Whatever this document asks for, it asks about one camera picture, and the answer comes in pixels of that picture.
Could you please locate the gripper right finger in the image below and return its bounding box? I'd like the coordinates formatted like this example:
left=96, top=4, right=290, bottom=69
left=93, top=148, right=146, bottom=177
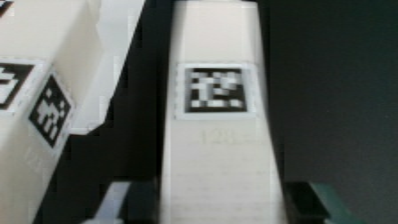
left=285, top=181, right=367, bottom=224

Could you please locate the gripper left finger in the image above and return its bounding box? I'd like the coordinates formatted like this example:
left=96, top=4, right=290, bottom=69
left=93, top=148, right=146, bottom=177
left=82, top=181, right=159, bottom=224

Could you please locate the white desk leg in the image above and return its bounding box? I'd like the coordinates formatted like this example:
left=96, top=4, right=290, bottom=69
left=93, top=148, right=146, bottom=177
left=160, top=0, right=288, bottom=224
left=0, top=0, right=146, bottom=224

